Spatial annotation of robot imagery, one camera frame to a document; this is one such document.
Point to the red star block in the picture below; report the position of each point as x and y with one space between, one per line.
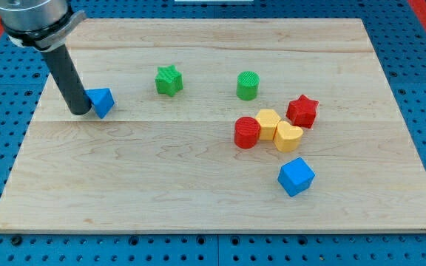
302 111

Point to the green star block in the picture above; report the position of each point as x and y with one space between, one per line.
168 80

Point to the green cylinder block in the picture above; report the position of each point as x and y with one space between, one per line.
247 85

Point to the yellow heart block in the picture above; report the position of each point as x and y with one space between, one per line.
287 137

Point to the red cylinder block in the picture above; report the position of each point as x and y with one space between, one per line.
246 132

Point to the yellow hexagon block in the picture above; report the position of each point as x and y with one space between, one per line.
268 120

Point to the wooden board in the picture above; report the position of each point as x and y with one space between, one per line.
168 165

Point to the blue cube block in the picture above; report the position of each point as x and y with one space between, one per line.
295 176

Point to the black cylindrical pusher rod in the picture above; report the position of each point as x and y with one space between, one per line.
67 80

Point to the blue triangle block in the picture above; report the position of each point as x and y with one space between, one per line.
101 100

